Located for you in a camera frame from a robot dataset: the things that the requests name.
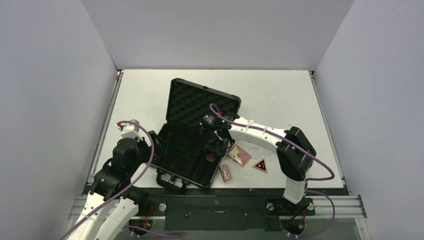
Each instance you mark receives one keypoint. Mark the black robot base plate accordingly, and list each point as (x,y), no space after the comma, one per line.
(240,209)

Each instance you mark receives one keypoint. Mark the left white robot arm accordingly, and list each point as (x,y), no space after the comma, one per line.
(112,200)

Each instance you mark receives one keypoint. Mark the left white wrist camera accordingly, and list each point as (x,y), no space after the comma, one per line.
(128,130)

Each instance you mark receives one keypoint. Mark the poker chip roll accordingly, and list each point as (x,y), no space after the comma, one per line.
(225,173)
(210,157)

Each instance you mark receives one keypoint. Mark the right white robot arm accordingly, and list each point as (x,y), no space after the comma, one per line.
(293,149)

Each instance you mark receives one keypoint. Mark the red black triangular card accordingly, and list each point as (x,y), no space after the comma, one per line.
(261,165)

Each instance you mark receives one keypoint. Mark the black foam-lined carrying case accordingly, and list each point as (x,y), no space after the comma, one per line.
(183,155)

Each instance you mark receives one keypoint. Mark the clear round disc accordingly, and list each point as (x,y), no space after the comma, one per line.
(255,153)

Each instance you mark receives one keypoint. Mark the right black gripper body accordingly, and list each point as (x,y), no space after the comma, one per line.
(215,142)

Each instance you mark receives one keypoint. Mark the red playing card box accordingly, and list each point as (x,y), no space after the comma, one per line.
(240,156)

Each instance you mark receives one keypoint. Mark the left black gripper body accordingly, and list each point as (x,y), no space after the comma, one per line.
(144,151)

